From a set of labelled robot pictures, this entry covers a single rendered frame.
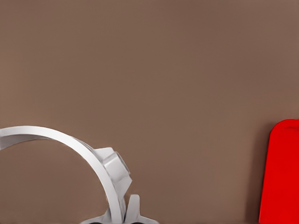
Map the red plate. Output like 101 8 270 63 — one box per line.
258 119 299 224

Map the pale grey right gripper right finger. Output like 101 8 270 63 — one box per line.
123 194 160 224

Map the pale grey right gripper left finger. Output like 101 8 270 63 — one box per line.
80 208 114 224

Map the white drainage pipe clamp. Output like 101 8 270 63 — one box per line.
0 126 132 224

